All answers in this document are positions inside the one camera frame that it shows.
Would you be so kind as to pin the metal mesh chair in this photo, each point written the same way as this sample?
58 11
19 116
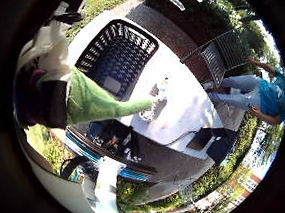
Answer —
221 56

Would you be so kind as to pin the black plastic lattice basket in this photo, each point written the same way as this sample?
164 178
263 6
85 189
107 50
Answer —
118 55

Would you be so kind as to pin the person in blue shirt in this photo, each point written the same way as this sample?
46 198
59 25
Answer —
268 97

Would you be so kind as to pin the black equipment box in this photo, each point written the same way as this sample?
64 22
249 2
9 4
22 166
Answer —
113 139

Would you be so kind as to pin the white brown-spotted plush toy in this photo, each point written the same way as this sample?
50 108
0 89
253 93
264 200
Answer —
155 102

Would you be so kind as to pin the red brick building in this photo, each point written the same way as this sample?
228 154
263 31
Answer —
243 184

